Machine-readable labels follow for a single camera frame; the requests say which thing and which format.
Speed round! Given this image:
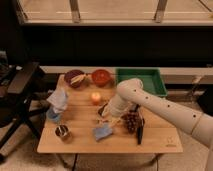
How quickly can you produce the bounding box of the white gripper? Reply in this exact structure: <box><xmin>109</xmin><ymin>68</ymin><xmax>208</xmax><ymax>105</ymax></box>
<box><xmin>107</xmin><ymin>94</ymin><xmax>129</xmax><ymax>127</ymax></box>

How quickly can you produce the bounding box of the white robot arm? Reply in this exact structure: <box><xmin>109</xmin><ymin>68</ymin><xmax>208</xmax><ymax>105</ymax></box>
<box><xmin>107</xmin><ymin>78</ymin><xmax>213</xmax><ymax>171</ymax></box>

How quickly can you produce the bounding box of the yellow apple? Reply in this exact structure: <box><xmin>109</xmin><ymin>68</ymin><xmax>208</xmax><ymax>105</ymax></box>
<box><xmin>91</xmin><ymin>92</ymin><xmax>101</xmax><ymax>105</ymax></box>

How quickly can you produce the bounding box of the blue sponge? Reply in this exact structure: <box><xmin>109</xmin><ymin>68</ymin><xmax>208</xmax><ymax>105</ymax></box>
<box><xmin>93</xmin><ymin>123</ymin><xmax>113</xmax><ymax>141</ymax></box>

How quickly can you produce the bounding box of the bunch of dark grapes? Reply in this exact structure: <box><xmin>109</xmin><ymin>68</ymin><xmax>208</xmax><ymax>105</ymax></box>
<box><xmin>122</xmin><ymin>112</ymin><xmax>140</xmax><ymax>134</ymax></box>

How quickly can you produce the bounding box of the banana peel piece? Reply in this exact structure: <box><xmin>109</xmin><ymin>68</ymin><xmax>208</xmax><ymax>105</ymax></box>
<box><xmin>70</xmin><ymin>74</ymin><xmax>86</xmax><ymax>85</ymax></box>

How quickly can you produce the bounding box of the wooden table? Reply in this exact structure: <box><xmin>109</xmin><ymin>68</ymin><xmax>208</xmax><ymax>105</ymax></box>
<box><xmin>37</xmin><ymin>75</ymin><xmax>183</xmax><ymax>153</ymax></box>

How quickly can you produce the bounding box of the black office chair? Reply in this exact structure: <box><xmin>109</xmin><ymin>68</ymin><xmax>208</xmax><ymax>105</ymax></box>
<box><xmin>0</xmin><ymin>50</ymin><xmax>51</xmax><ymax>164</ymax></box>

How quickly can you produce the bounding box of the red bowl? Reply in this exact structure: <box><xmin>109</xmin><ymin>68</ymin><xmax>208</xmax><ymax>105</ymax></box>
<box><xmin>91</xmin><ymin>69</ymin><xmax>111</xmax><ymax>87</ymax></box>

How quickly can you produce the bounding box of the green plastic tray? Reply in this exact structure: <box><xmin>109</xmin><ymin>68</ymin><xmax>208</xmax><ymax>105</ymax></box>
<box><xmin>116</xmin><ymin>68</ymin><xmax>167</xmax><ymax>97</ymax></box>

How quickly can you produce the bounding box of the dark purple bowl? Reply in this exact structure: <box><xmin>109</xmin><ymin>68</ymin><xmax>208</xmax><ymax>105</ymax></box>
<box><xmin>64</xmin><ymin>69</ymin><xmax>86</xmax><ymax>88</ymax></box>

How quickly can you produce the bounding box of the black handled knife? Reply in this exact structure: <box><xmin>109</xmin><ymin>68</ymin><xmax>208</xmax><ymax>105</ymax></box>
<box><xmin>132</xmin><ymin>104</ymin><xmax>145</xmax><ymax>145</ymax></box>

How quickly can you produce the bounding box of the crumpled white cloth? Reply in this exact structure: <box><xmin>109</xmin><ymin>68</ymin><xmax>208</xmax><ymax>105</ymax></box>
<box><xmin>47</xmin><ymin>88</ymin><xmax>68</xmax><ymax>113</ymax></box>

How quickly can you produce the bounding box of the small metal cup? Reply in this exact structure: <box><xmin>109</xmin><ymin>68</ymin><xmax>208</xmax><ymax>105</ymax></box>
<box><xmin>55</xmin><ymin>125</ymin><xmax>70</xmax><ymax>141</ymax></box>

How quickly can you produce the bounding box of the black rectangular block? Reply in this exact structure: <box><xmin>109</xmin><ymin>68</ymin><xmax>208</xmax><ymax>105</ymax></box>
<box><xmin>98</xmin><ymin>104</ymin><xmax>107</xmax><ymax>117</ymax></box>

